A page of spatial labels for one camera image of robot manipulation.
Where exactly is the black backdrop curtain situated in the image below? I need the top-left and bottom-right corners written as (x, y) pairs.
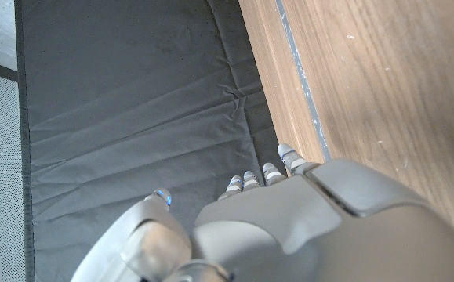
top-left (13, 0), bottom-right (286, 282)

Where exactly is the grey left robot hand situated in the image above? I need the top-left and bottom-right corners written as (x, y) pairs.
top-left (69, 143), bottom-right (454, 282)

